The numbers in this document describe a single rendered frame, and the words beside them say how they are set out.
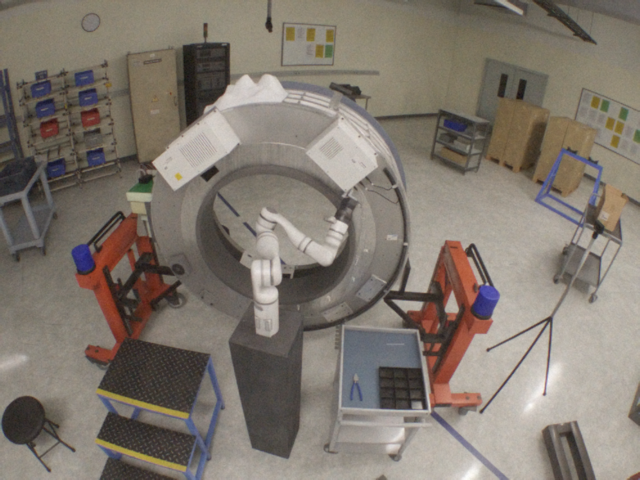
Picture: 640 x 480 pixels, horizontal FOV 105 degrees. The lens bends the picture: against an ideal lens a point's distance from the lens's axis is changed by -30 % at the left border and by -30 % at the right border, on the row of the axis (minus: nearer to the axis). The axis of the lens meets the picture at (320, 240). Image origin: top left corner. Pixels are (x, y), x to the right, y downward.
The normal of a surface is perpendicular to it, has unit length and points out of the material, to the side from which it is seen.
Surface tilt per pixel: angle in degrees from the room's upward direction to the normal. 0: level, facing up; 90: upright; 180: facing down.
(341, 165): 90
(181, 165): 90
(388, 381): 0
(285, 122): 90
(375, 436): 0
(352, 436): 0
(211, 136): 90
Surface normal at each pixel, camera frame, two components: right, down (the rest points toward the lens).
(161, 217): -0.07, 0.55
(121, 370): 0.07, -0.83
